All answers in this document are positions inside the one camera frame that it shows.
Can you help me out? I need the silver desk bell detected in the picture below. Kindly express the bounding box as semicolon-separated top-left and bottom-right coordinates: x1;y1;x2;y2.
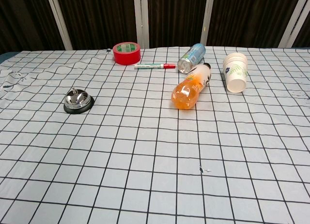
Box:
63;88;95;114

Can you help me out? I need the white vertical frame post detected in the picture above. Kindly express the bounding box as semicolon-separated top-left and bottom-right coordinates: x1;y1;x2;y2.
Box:
46;0;73;51
133;0;150;49
278;0;310;48
200;0;216;47

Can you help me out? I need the white floral paper cup stack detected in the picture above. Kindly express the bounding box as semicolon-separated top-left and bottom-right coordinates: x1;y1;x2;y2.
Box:
222;52;248;93

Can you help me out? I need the white marker pen red cap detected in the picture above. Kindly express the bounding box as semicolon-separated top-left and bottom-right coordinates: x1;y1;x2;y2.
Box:
134;63;176;70

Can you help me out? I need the white black grid tablecloth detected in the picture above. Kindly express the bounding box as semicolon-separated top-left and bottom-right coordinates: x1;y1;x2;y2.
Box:
0;46;310;224

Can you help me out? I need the dark brown curtain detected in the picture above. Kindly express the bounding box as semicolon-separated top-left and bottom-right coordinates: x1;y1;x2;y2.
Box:
0;0;310;55

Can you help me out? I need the orange drink plastic bottle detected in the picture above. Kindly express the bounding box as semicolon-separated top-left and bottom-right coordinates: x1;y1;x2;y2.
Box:
170;63;212;110

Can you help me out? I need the red tape roll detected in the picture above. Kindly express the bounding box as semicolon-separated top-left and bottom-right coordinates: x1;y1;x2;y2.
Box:
112;42;141;65

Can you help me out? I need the light blue drink can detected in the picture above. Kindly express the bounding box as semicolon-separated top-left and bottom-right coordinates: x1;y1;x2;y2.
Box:
177;43;206;74

